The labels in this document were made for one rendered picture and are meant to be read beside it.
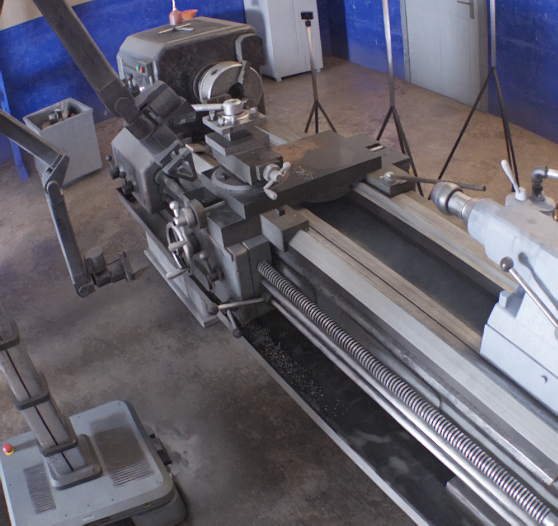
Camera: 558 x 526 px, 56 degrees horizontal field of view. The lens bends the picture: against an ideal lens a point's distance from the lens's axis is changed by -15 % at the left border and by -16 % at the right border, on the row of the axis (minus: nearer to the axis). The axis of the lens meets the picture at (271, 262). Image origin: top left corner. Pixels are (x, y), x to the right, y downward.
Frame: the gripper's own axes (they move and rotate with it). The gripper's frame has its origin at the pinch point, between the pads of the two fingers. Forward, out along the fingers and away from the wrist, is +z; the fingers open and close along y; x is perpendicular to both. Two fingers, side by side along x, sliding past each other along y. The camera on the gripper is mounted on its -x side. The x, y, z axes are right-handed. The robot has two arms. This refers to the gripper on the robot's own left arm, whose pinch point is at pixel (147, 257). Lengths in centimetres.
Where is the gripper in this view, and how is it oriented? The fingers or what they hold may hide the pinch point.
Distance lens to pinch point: 196.8
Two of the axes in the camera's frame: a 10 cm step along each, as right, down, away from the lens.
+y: 3.4, 9.3, 1.4
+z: 8.5, -3.7, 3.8
